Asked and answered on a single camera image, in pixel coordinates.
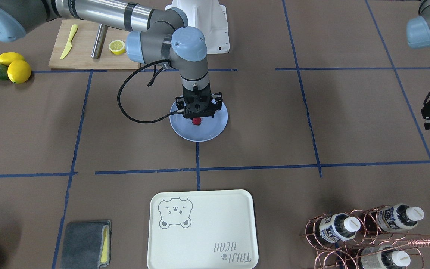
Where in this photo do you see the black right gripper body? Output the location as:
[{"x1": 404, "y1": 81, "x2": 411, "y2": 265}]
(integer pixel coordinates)
[{"x1": 175, "y1": 84, "x2": 222, "y2": 119}]

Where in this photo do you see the red strawberry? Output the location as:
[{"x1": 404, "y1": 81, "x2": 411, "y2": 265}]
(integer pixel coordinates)
[{"x1": 191, "y1": 117, "x2": 202, "y2": 126}]

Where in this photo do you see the blue round plate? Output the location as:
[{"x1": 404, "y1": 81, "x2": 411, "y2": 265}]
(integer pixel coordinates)
[{"x1": 169, "y1": 102, "x2": 228, "y2": 142}]

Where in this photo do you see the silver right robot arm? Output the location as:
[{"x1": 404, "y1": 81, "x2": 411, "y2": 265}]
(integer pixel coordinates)
[{"x1": 0, "y1": 0, "x2": 222, "y2": 119}]

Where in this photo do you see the lemon half slice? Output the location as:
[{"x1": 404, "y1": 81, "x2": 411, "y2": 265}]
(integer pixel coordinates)
[{"x1": 109, "y1": 40, "x2": 126, "y2": 55}]

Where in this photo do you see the wooden cutting board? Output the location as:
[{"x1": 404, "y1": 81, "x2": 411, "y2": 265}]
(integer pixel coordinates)
[{"x1": 49, "y1": 20, "x2": 140, "y2": 70}]

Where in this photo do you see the cream bear tray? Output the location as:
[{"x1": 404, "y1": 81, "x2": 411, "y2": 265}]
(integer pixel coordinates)
[{"x1": 147, "y1": 189, "x2": 259, "y2": 269}]

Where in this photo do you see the yellow plastic knife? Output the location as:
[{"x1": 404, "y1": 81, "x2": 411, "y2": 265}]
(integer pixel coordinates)
[{"x1": 59, "y1": 24, "x2": 78, "y2": 60}]

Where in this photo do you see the grey yellow folded cloth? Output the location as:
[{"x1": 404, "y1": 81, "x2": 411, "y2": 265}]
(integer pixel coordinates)
[{"x1": 60, "y1": 220, "x2": 112, "y2": 269}]

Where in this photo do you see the yellow lemon front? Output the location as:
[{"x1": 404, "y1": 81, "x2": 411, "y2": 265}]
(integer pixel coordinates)
[{"x1": 7, "y1": 60, "x2": 32, "y2": 84}]

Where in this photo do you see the yellow lemon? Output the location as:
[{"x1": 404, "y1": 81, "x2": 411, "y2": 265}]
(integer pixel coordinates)
[
  {"x1": 0, "y1": 52, "x2": 25, "y2": 67},
  {"x1": 7, "y1": 60, "x2": 32, "y2": 84}
]

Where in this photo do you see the drink bottle back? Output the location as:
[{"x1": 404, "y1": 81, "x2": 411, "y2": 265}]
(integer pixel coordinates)
[{"x1": 315, "y1": 213, "x2": 362, "y2": 245}]

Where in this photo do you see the drink bottle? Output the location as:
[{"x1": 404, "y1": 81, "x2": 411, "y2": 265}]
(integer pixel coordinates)
[
  {"x1": 358, "y1": 245, "x2": 411, "y2": 269},
  {"x1": 375, "y1": 203, "x2": 425, "y2": 233},
  {"x1": 315, "y1": 213, "x2": 362, "y2": 245}
]

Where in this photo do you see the yellow lemon back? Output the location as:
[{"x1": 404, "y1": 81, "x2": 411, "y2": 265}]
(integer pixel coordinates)
[{"x1": 0, "y1": 52, "x2": 25, "y2": 67}]

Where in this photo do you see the drink bottle front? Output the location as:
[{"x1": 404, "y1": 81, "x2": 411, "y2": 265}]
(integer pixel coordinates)
[{"x1": 358, "y1": 245, "x2": 411, "y2": 269}]

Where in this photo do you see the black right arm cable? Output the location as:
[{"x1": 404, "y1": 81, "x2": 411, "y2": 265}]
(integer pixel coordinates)
[{"x1": 117, "y1": 62, "x2": 180, "y2": 124}]

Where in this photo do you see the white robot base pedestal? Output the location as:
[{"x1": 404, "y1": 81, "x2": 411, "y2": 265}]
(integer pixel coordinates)
[{"x1": 165, "y1": 0, "x2": 230, "y2": 54}]

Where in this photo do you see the steel black-tipped knife handle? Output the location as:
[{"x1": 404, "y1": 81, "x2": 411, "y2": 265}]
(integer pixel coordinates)
[{"x1": 91, "y1": 24, "x2": 109, "y2": 60}]

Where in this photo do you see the copper wire bottle rack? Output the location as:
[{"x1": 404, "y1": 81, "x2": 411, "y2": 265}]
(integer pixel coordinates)
[{"x1": 300, "y1": 213, "x2": 430, "y2": 269}]

